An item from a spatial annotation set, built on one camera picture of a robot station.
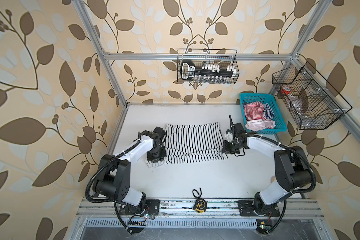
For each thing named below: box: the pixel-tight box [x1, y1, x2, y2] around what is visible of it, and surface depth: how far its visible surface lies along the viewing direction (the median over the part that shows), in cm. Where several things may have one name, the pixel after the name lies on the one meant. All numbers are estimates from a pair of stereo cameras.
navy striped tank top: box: [263, 103, 275, 120], surface depth 110 cm
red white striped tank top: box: [243, 101, 270, 121], surface depth 109 cm
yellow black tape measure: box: [192, 187, 208, 214], surface depth 75 cm
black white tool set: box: [180, 60, 237, 83], surface depth 86 cm
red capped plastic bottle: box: [281, 86, 303, 112], surface depth 80 cm
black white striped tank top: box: [146, 122, 228, 168], surface depth 95 cm
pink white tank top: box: [245, 119, 276, 132], surface depth 96 cm
